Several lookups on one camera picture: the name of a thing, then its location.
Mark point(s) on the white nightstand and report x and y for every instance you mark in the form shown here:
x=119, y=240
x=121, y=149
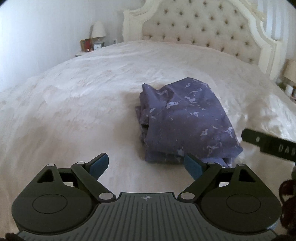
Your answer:
x=82, y=53

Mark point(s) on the purple patterned hooded jacket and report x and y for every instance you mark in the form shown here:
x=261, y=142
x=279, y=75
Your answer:
x=185, y=117

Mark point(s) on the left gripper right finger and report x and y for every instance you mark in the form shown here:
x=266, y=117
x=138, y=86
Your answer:
x=203, y=175

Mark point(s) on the white bed comforter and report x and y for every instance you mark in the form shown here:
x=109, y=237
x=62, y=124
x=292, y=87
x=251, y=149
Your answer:
x=86, y=106

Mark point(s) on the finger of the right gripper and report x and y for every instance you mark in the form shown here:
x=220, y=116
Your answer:
x=270, y=145

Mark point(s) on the red picture frame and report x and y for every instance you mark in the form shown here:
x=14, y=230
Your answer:
x=86, y=45

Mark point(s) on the white table lamp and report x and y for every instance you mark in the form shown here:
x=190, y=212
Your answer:
x=98, y=32

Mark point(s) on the small white alarm clock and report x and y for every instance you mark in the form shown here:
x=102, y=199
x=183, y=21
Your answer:
x=98, y=45

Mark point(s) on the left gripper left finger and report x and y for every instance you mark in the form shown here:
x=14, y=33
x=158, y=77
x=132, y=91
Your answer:
x=88, y=174

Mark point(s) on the cream tufted headboard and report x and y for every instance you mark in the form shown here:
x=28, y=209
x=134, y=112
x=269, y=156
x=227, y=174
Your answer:
x=232, y=27

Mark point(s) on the right bedside lamp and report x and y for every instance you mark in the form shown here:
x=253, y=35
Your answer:
x=289, y=77

